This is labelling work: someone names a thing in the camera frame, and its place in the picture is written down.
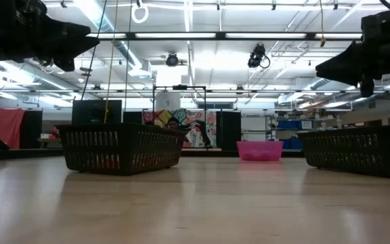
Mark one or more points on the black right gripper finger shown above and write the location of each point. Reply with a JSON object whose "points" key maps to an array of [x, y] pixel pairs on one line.
{"points": [[344, 67]]}

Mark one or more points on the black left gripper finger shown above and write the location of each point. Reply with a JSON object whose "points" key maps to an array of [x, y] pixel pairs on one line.
{"points": [[88, 44], [66, 39]]}

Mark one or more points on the black computer monitor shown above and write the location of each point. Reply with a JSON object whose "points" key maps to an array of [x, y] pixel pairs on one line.
{"points": [[97, 112]]}

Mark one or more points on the blue storage bin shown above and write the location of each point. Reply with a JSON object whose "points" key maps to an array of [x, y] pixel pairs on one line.
{"points": [[295, 124], [291, 143]]}

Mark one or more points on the black slotted plastic basket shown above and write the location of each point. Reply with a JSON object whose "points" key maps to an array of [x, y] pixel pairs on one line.
{"points": [[120, 149], [350, 152]]}

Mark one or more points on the orange hanging cloth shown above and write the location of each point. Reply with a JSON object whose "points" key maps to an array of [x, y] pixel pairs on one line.
{"points": [[7, 127]]}

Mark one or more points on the white cylinder container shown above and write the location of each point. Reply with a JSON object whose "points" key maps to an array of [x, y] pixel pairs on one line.
{"points": [[168, 101]]}

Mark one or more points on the person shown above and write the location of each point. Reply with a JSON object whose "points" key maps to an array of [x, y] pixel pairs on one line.
{"points": [[173, 123]]}

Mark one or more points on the pink plastic bowl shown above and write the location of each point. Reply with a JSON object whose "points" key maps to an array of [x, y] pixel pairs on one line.
{"points": [[259, 152]]}

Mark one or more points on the colourful patchwork quilt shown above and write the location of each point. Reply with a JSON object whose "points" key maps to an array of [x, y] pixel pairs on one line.
{"points": [[188, 117]]}

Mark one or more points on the black cabinet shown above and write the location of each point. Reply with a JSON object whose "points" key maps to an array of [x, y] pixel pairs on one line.
{"points": [[229, 132]]}

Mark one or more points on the overhead light bar frame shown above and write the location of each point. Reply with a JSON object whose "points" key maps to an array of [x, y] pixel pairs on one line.
{"points": [[130, 36]]}

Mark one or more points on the black ceiling mounted camera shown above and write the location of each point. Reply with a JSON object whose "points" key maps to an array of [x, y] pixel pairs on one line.
{"points": [[172, 59], [256, 56]]}

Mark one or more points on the black metal rack frame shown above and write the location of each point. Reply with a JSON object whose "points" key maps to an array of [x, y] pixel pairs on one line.
{"points": [[179, 87]]}

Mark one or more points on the black aluminium table frame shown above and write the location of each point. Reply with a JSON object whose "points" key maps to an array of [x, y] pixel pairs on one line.
{"points": [[29, 153]]}

